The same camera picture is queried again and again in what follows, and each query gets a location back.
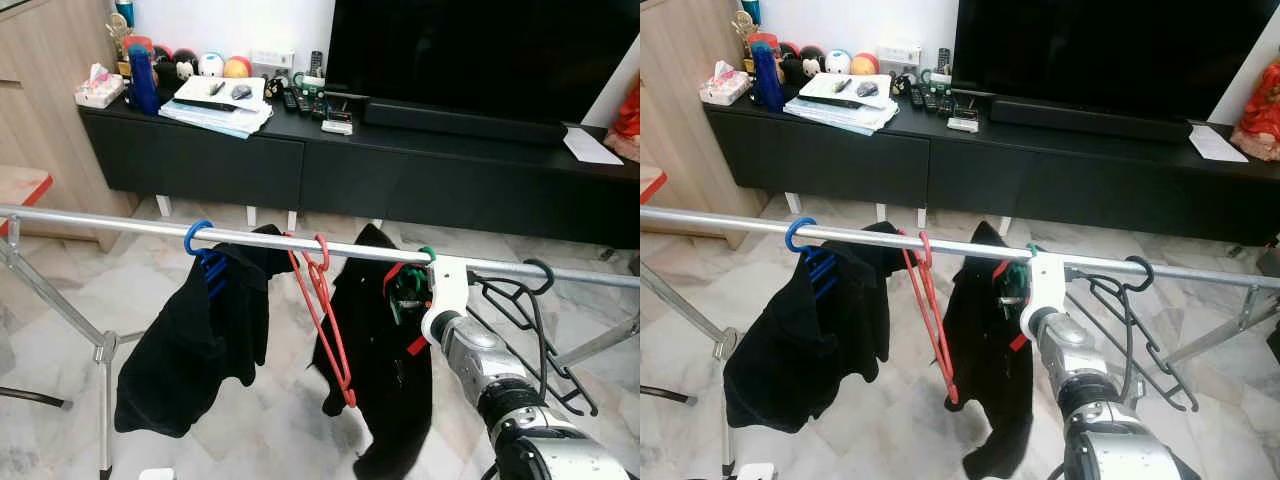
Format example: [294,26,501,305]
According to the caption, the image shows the pink tissue box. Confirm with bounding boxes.
[75,64,126,109]
[699,62,751,107]

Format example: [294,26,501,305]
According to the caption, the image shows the black television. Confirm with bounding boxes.
[325,0,640,126]
[952,0,1280,126]

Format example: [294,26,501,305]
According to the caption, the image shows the cluster of black remotes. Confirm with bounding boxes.
[280,72,331,119]
[905,70,956,116]

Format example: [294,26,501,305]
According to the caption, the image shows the light wooden cabinet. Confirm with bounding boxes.
[0,0,136,251]
[640,0,761,251]

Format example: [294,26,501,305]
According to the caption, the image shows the white document stack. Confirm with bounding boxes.
[783,72,899,136]
[160,75,273,139]

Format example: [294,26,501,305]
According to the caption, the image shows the black soundbar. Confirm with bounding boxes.
[990,96,1193,145]

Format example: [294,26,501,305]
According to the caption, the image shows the red Buddha figurine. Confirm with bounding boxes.
[605,80,640,161]
[1230,60,1280,163]

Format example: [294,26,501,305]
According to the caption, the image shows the black garment with red trim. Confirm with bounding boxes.
[312,224,436,480]
[945,221,1036,480]

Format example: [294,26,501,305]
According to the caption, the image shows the black TV console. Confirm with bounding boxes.
[80,95,640,251]
[705,95,1280,246]

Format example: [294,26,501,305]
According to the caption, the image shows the gold trophy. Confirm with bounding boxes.
[105,12,136,76]
[732,10,761,61]

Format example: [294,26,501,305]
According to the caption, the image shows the red hanger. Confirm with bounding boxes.
[897,231,961,406]
[285,234,358,409]

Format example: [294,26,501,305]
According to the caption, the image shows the plain black shirt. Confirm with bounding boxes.
[723,222,906,433]
[115,225,296,439]

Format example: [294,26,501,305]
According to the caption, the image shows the blue bottle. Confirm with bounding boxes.
[128,45,161,116]
[753,42,786,113]

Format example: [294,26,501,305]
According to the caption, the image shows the black hanger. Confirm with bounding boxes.
[1075,255,1199,413]
[470,258,601,417]

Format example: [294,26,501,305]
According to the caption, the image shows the red-edged marble table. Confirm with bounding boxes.
[0,165,53,236]
[640,163,669,206]

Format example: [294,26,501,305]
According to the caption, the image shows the steel clothes rack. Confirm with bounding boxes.
[0,205,640,480]
[640,205,1280,480]

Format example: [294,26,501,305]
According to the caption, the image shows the blue hanger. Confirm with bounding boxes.
[184,220,231,301]
[785,217,839,301]

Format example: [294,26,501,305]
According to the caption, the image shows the white paper sheet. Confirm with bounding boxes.
[1188,123,1251,164]
[563,125,625,166]

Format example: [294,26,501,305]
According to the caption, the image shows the green hanger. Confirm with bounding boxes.
[1000,243,1043,306]
[388,246,438,326]

